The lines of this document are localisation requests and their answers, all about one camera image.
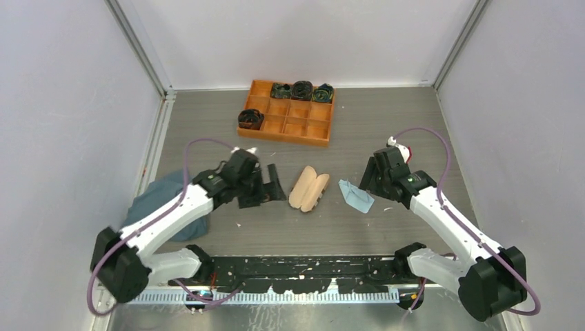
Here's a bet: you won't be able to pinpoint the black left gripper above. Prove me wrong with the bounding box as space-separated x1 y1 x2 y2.
236 163 286 208

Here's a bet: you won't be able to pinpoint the light blue cleaning cloth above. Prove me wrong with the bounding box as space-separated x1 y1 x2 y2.
338 179 375 214

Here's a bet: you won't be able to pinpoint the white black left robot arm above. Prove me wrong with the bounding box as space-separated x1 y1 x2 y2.
90 148 287 303

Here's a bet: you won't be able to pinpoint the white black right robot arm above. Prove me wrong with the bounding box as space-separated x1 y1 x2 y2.
359 146 528 321

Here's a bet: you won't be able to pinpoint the red sunglasses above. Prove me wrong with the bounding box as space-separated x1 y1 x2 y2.
406 146 413 164

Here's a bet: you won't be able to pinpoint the orange wooden divided tray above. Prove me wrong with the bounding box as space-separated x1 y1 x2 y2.
237 79 337 147

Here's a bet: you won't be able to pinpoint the dark blue-grey cloth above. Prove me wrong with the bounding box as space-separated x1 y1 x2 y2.
121 169 210 242

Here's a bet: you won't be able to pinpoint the rolled dark green tie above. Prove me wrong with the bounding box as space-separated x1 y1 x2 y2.
270 82 292 99

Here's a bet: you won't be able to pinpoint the rolled green patterned tie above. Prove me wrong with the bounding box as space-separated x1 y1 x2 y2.
311 83 335 103

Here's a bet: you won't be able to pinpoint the rolled black brown tie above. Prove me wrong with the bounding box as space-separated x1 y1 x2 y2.
290 81 314 101

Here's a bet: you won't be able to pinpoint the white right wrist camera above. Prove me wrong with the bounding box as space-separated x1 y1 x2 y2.
386 136 408 164

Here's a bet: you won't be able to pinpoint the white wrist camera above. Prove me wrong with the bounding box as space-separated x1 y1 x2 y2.
230 146 257 154
386 136 408 164

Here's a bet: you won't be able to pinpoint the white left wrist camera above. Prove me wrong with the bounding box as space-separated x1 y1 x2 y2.
230 146 257 154

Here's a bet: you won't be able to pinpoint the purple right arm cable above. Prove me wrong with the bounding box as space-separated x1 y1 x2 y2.
393 127 542 317

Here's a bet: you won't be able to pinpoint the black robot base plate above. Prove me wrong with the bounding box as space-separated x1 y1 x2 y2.
180 255 422 294

